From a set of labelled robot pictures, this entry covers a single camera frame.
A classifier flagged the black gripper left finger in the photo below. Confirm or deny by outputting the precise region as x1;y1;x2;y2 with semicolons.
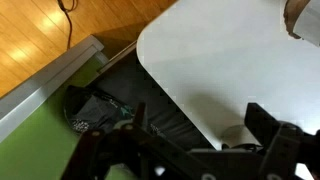
61;102;188;180

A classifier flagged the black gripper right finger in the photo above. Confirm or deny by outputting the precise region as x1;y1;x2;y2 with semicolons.
244;102;320;180

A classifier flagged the dark floral cushion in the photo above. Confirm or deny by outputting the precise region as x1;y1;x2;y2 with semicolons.
63;84;168;138

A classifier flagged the black bench seat cushion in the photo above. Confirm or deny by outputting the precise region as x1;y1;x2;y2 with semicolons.
94;61;216;152

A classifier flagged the white paper sheet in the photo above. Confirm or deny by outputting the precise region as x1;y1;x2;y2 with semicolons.
293;0;320;48

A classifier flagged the wooden tray with cloth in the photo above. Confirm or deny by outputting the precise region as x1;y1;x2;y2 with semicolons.
283;0;312;40

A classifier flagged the dark red floor cable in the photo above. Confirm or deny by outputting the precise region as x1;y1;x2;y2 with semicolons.
56;0;80;52

